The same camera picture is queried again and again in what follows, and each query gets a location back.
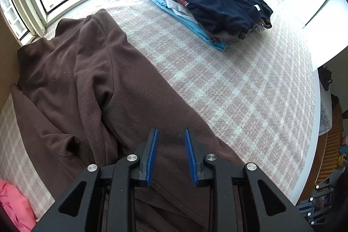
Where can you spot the pink plaid tablecloth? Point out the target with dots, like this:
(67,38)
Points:
(231,85)

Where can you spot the white lace cloth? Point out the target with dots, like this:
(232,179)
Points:
(325,117)

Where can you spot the light blue folded garment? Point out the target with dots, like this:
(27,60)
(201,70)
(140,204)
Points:
(190,26)

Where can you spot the dark figurine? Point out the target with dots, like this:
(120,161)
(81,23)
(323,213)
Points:
(325,77)

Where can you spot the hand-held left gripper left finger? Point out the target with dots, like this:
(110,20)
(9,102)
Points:
(152,156)

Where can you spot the pink garment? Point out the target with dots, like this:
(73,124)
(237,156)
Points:
(13,204)

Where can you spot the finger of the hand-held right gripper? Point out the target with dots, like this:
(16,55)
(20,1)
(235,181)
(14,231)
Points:
(311,213)
(325,188)

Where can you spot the grey folded garment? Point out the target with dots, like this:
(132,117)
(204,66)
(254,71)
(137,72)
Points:
(236,36)

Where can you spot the wooden slatted furniture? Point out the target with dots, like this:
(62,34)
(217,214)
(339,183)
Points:
(331,153)

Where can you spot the brown fleece garment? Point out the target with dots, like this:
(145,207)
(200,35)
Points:
(81,85)

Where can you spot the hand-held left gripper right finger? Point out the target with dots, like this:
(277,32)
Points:
(190,158)

